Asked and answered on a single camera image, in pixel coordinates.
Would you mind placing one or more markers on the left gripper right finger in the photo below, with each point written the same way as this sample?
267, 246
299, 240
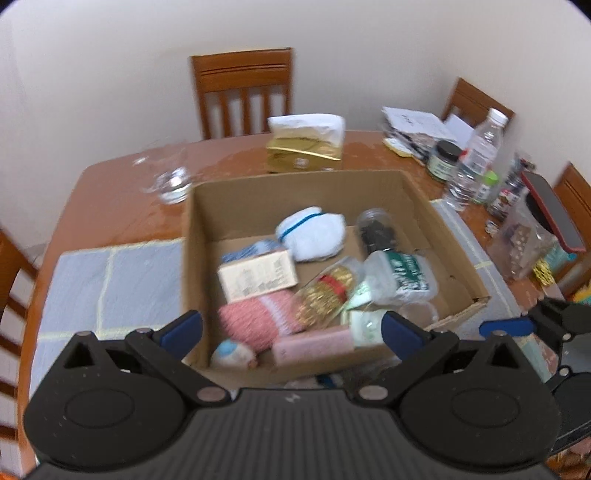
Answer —
420, 352

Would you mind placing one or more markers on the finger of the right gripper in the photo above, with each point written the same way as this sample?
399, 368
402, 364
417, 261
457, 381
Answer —
564, 327
514, 327

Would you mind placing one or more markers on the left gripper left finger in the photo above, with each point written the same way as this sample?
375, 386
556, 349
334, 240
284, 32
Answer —
162, 353

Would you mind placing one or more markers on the blue white egg toy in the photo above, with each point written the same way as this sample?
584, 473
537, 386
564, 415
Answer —
230, 354

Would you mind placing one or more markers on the white labelled plastic bottle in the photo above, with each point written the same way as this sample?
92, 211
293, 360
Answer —
396, 278

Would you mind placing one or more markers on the pink knitted sock roll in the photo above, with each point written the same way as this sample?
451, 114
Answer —
258, 321

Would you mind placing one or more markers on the pink rectangular box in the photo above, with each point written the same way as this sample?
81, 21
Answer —
312, 345

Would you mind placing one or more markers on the jar with gold ornaments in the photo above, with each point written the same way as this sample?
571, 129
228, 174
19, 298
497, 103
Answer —
317, 304

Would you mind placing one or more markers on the cream patterned box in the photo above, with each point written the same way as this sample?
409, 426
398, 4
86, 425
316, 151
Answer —
260, 275

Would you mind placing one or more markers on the clear jar dark contents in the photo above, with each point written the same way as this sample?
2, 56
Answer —
375, 231

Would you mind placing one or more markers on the white blue-striped sock ball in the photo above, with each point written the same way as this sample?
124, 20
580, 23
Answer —
312, 234

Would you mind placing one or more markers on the green white tissue pack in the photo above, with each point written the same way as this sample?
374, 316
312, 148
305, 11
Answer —
366, 327

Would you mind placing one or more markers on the blue grey sock roll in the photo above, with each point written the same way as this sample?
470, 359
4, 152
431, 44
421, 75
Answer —
261, 247

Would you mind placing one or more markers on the gold ornament on table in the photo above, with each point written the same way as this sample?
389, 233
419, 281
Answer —
543, 273

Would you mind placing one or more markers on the teal packet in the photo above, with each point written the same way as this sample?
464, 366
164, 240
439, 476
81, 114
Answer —
557, 258

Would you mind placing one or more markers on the large clear storage jar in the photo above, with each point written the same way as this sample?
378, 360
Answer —
524, 237

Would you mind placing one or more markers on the red brown jar lid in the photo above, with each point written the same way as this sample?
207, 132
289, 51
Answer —
550, 213

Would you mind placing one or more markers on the wooden chair far right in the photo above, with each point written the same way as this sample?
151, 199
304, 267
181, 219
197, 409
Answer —
574, 193

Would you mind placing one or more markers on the wooden chair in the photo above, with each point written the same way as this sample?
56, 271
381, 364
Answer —
472, 105
574, 193
263, 71
18, 278

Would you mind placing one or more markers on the green cap small bottle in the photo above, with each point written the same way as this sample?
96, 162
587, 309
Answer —
490, 180

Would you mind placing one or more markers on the clear water bottle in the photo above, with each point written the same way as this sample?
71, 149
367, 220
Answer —
475, 161

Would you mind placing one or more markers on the wooden chair left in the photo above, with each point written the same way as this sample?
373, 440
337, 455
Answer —
18, 278

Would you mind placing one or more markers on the clear glass cup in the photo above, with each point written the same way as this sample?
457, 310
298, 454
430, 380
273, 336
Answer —
163, 172

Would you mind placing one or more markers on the dark lidded small jar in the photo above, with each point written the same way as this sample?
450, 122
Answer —
443, 160

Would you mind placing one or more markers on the stack of white papers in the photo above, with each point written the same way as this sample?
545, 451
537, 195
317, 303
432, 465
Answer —
412, 133

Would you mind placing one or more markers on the wooden chair back right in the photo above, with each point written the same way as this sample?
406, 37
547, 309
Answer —
472, 105

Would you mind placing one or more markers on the gold tissue box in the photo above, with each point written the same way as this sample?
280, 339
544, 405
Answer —
305, 142

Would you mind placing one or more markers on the wooden chair at back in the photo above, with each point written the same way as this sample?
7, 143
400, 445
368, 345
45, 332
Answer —
263, 71

